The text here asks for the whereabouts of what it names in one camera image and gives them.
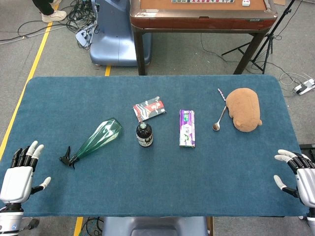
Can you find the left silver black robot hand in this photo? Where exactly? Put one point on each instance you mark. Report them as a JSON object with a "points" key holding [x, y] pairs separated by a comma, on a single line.
{"points": [[16, 180]]}

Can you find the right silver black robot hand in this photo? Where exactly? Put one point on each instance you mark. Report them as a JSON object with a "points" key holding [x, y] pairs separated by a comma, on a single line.
{"points": [[306, 186]]}

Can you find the green transparent spray bottle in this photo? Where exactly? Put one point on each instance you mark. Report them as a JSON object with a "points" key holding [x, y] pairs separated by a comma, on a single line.
{"points": [[101, 140]]}

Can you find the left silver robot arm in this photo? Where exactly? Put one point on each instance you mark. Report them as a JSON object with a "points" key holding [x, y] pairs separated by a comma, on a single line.
{"points": [[11, 221]]}

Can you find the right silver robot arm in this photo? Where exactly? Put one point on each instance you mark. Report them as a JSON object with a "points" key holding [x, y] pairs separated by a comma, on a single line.
{"points": [[310, 216]]}

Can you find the dark tea bottle black cap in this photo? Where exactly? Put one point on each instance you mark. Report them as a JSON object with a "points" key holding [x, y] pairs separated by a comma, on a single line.
{"points": [[144, 135]]}

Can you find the black tripod stand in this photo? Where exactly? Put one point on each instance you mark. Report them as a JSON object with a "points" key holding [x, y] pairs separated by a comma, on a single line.
{"points": [[267, 41]]}

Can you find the black box on floor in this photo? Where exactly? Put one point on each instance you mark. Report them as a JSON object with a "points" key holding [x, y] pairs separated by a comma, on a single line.
{"points": [[307, 150]]}

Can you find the brown capybara plush toy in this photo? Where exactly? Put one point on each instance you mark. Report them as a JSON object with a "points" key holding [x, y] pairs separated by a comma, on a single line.
{"points": [[244, 110]]}

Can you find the white power strip grey plugs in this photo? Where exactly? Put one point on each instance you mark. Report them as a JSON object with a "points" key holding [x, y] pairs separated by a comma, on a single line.
{"points": [[305, 86]]}

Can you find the metal spoon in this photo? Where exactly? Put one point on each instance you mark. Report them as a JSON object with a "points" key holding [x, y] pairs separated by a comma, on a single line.
{"points": [[216, 126]]}

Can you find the blue table cloth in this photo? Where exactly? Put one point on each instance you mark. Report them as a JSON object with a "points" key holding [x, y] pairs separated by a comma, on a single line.
{"points": [[157, 177]]}

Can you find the grey blue robot torso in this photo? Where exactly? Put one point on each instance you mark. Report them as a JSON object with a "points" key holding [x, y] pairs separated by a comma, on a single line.
{"points": [[155, 226]]}

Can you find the red black card box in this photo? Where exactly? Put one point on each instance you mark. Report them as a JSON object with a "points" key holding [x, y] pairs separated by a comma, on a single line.
{"points": [[148, 108]]}

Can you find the white power strip black plugs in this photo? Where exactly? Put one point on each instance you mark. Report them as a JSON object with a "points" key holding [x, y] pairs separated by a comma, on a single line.
{"points": [[82, 35]]}

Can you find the person in black trousers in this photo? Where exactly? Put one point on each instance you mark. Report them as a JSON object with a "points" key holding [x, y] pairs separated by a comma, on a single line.
{"points": [[53, 15]]}

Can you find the single white mahjong tile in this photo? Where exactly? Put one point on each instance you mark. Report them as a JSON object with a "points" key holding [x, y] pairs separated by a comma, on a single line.
{"points": [[246, 2]]}

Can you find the brown mahjong table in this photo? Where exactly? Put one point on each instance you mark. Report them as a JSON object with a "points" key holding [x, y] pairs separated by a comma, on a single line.
{"points": [[201, 20]]}

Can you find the row of face-up mahjong tiles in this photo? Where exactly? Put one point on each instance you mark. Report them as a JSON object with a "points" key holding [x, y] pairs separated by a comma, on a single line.
{"points": [[201, 1]]}

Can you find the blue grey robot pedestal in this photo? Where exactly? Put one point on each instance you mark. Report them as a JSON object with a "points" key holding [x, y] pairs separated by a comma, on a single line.
{"points": [[113, 37]]}

